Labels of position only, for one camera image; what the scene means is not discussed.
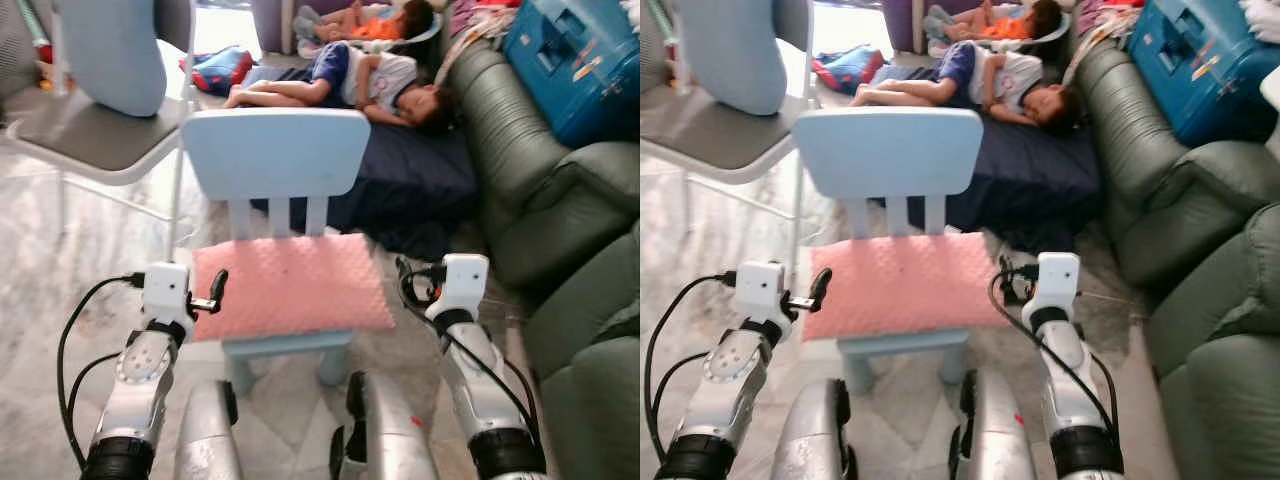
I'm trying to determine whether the pink dotted pillow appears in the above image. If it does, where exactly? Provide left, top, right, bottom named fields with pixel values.
left=189, top=232, right=397, bottom=343
left=800, top=231, right=1013, bottom=343

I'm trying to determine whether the green leather sofa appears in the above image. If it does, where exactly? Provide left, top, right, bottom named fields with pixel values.
left=444, top=44, right=641, bottom=480
left=1072, top=42, right=1280, bottom=480

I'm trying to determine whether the navy blue floor mattress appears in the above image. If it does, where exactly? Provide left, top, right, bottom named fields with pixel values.
left=868, top=62, right=1105, bottom=256
left=243, top=64, right=480, bottom=263

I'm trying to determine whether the silver left robot leg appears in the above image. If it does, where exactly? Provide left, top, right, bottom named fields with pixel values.
left=173, top=379, right=246, bottom=480
left=770, top=378, right=859, bottom=480

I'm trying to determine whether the silver robot leg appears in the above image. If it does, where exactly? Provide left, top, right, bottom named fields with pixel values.
left=946, top=369, right=1041, bottom=480
left=173, top=379, right=246, bottom=480
left=770, top=378, right=859, bottom=480
left=328, top=370, right=441, bottom=480

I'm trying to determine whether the light blue child chair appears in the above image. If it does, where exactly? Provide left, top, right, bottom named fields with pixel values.
left=181, top=107, right=373, bottom=393
left=793, top=106, right=985, bottom=394

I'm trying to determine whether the silver right robot leg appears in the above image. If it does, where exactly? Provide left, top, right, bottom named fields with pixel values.
left=946, top=369, right=1041, bottom=480
left=328, top=370, right=441, bottom=480

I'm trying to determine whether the white chair with grey seat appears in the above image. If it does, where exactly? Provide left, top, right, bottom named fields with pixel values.
left=640, top=0, right=813, bottom=271
left=0, top=0, right=198, bottom=263

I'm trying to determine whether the sleeping child in white shirt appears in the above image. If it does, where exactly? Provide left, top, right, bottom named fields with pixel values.
left=851, top=40, right=1085, bottom=137
left=224, top=41, right=457, bottom=137

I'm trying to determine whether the blue and red backpack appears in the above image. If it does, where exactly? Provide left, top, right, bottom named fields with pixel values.
left=179, top=45, right=257, bottom=99
left=811, top=44, right=887, bottom=97

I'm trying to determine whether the light blue chair backrest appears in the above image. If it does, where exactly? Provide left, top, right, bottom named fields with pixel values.
left=54, top=0, right=170, bottom=119
left=678, top=0, right=789, bottom=117

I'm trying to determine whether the lying child in orange shirt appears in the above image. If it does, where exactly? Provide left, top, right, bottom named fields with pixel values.
left=294, top=0, right=439, bottom=53
left=922, top=0, right=1065, bottom=51

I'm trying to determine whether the blue plastic case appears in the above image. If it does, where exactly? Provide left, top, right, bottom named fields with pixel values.
left=1126, top=0, right=1280, bottom=149
left=501, top=0, right=641, bottom=150

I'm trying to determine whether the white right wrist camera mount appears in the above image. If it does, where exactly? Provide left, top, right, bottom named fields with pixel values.
left=1022, top=252, right=1082, bottom=321
left=430, top=253, right=491, bottom=323

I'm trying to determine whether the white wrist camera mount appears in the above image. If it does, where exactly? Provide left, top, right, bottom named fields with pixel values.
left=141, top=261, right=194, bottom=324
left=735, top=261, right=791, bottom=323
left=430, top=253, right=491, bottom=323
left=1022, top=252, right=1082, bottom=321

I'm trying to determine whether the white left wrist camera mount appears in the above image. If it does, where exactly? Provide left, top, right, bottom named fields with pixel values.
left=141, top=261, right=194, bottom=324
left=735, top=261, right=791, bottom=323

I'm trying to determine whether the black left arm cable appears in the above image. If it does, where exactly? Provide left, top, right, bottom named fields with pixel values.
left=56, top=271, right=147, bottom=471
left=643, top=270, right=738, bottom=463

